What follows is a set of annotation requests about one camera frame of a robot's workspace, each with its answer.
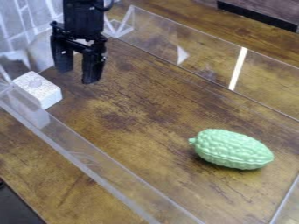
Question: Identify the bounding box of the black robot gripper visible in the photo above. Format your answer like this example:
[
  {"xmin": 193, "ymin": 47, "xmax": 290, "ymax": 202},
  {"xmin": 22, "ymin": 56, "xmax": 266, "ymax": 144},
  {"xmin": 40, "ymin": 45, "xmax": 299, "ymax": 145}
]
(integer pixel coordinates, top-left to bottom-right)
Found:
[{"xmin": 51, "ymin": 0, "xmax": 108, "ymax": 84}]

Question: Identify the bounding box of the white speckled rectangular block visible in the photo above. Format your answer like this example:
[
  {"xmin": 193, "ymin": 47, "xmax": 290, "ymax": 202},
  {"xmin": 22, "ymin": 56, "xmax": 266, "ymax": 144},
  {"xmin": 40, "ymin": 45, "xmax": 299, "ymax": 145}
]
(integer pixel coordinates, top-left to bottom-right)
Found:
[{"xmin": 14, "ymin": 71, "xmax": 63, "ymax": 109}]

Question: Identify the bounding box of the clear acrylic tray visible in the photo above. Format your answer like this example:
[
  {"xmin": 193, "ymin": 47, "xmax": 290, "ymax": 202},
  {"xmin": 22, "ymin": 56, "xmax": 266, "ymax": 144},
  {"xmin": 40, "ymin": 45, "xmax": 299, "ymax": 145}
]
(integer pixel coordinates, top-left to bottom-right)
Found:
[{"xmin": 0, "ymin": 0, "xmax": 299, "ymax": 224}]

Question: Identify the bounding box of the green bumpy bitter gourd toy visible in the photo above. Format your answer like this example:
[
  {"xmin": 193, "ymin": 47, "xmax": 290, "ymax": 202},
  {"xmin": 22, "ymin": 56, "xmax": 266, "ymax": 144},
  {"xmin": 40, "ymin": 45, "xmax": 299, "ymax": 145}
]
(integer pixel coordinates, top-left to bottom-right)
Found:
[{"xmin": 189, "ymin": 129, "xmax": 275, "ymax": 170}]

